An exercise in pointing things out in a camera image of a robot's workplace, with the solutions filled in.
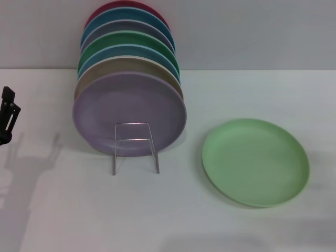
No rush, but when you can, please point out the beige plate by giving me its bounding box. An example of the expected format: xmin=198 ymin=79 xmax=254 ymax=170
xmin=74 ymin=56 xmax=184 ymax=102

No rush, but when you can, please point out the dark green plate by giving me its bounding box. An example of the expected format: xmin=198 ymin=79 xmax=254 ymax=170
xmin=77 ymin=30 xmax=181 ymax=74

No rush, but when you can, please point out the maroon red plate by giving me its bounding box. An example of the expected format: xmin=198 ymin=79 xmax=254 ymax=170
xmin=84 ymin=0 xmax=171 ymax=29

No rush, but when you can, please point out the metal wire plate rack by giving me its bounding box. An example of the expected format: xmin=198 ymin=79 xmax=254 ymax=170
xmin=112 ymin=121 xmax=160 ymax=176

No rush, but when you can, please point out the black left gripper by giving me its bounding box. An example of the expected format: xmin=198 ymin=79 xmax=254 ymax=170
xmin=0 ymin=86 xmax=22 ymax=145

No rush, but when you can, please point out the light green plate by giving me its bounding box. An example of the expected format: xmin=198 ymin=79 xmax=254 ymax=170
xmin=201 ymin=117 xmax=311 ymax=210

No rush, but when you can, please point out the grey purple plate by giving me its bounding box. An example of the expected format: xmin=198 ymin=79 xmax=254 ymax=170
xmin=80 ymin=19 xmax=176 ymax=53

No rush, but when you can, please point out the light blue plate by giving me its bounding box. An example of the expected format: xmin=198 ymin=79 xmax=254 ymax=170
xmin=77 ymin=44 xmax=182 ymax=79

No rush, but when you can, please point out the lavender plate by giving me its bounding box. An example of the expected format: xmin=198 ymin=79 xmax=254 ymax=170
xmin=72 ymin=70 xmax=187 ymax=158

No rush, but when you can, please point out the teal blue plate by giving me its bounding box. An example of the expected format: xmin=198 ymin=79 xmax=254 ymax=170
xmin=80 ymin=7 xmax=176 ymax=50

